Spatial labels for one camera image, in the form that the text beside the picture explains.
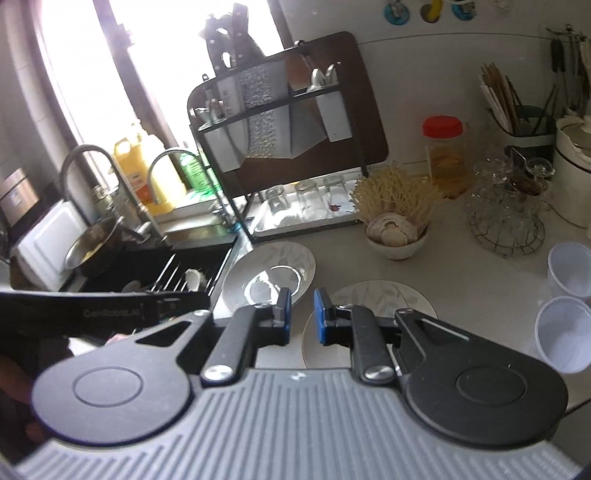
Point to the white drain tray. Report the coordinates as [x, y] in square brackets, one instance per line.
[277, 226]

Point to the white cutlery holder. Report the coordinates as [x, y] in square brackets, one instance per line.
[336, 115]

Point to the black sink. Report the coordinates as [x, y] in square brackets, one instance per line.
[147, 263]

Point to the deep leaf-pattern plate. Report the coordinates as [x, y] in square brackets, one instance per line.
[268, 267]

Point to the drinking glass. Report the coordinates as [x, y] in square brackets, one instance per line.
[275, 201]
[307, 198]
[334, 194]

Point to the yellow wall hook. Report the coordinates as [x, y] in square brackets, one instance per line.
[433, 10]

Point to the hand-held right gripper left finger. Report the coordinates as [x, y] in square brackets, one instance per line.
[285, 318]

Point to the window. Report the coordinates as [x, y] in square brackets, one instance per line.
[152, 69]

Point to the chopstick holder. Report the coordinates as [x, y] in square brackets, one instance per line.
[531, 127]

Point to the green bottle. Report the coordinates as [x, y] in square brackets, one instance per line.
[194, 173]

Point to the steel pot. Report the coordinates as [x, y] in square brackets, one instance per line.
[92, 249]

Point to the yellow detergent bottle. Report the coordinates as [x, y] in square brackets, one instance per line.
[129, 170]

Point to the tall steel faucet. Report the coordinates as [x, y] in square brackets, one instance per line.
[108, 159]

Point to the white electric cooker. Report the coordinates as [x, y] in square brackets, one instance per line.
[572, 170]

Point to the curved steel faucet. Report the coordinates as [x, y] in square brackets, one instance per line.
[159, 161]

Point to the bundle of chopsticks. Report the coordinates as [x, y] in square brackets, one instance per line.
[498, 92]

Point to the clear plastic cup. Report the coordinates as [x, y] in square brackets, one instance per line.
[570, 270]
[565, 334]

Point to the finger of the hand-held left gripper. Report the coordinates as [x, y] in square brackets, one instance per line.
[184, 303]

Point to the white cutting board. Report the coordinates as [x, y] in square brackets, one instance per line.
[41, 240]

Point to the black dish rack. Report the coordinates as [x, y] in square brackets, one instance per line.
[203, 134]

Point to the hanging kitchen utensils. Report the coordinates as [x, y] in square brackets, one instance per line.
[561, 55]

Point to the brown cutting board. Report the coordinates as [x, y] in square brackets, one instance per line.
[364, 101]

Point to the grey patterned board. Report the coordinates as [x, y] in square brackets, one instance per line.
[263, 110]

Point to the blue wall hook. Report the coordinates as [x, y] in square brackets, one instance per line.
[397, 11]
[464, 9]

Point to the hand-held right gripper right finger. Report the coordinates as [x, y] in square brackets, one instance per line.
[319, 318]

